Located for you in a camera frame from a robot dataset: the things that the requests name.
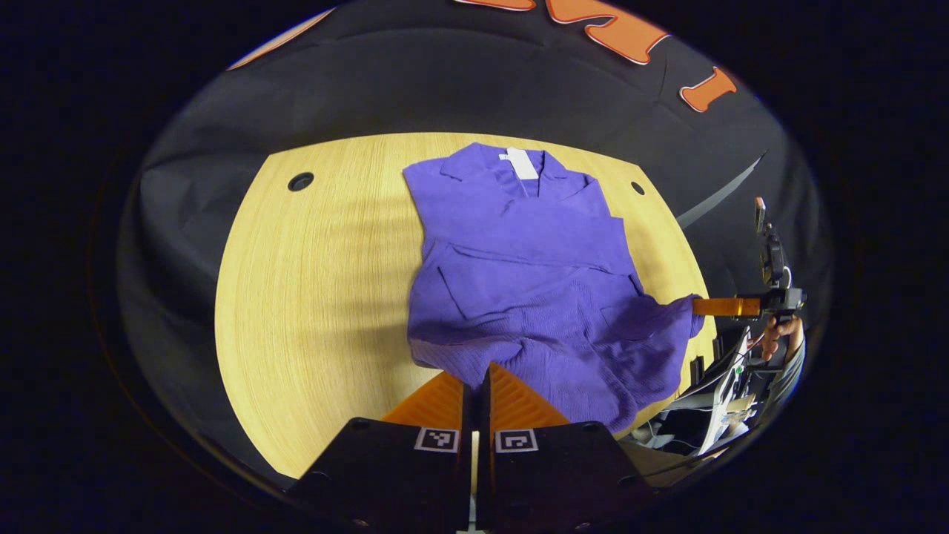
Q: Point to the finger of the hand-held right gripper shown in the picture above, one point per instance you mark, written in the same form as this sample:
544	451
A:
726	307

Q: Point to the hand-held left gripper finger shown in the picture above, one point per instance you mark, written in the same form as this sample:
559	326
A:
483	415
468	415

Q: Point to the purple knit shirt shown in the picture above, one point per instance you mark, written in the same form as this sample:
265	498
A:
534	282

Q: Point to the white metal rack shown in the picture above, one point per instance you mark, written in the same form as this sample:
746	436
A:
730	371

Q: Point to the grey metal frame post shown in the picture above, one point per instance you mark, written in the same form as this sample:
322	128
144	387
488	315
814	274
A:
723	193

